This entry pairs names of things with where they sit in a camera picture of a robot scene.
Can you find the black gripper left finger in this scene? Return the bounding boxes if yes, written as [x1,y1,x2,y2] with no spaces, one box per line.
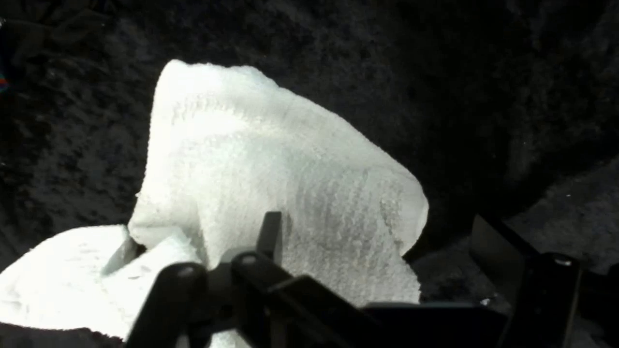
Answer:
[124,210,389,348]

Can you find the black tablecloth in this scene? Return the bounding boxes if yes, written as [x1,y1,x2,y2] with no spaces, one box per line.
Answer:
[0,0,619,348]

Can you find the white terry towel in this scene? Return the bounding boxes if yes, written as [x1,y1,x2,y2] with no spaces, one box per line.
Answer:
[0,57,432,348]

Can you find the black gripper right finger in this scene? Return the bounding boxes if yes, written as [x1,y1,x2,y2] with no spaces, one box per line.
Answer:
[473,214,587,348]

